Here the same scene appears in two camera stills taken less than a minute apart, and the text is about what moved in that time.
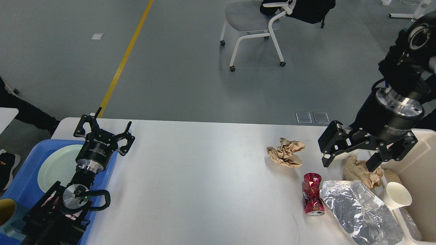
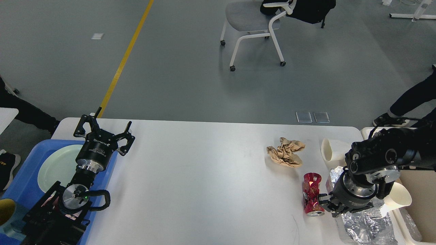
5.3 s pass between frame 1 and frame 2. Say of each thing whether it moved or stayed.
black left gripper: stayed
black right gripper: moved
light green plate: stayed
